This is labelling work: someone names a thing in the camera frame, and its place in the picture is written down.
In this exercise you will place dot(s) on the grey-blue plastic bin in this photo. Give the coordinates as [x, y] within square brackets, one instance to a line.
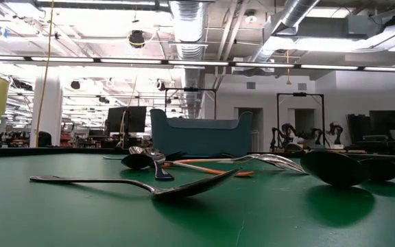
[201, 137]

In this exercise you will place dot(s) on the black metal rig frame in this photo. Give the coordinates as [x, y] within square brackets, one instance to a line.
[300, 94]
[190, 89]

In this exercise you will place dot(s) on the white building column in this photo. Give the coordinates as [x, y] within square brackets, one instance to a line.
[51, 113]

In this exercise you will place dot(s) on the black ceiling dome camera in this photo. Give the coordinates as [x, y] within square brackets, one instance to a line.
[136, 39]

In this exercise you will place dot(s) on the green table mat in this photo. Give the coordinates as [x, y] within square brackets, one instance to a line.
[81, 223]

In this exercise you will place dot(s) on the black monitor on stand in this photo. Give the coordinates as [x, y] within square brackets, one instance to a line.
[125, 118]

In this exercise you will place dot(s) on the dark steel spoon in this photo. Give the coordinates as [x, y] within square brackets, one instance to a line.
[136, 162]
[190, 188]
[334, 168]
[163, 173]

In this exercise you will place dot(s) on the corrugated silver air duct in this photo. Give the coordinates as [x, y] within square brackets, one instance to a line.
[189, 27]

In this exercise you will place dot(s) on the black monitor on desk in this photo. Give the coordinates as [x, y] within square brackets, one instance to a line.
[382, 120]

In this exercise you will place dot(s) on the smooth silver air duct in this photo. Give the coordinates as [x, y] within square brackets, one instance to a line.
[297, 10]

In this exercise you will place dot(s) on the black background robot arm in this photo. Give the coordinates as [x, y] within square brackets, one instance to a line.
[283, 132]
[335, 130]

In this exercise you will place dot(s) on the long white light bar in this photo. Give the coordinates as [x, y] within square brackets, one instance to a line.
[197, 63]

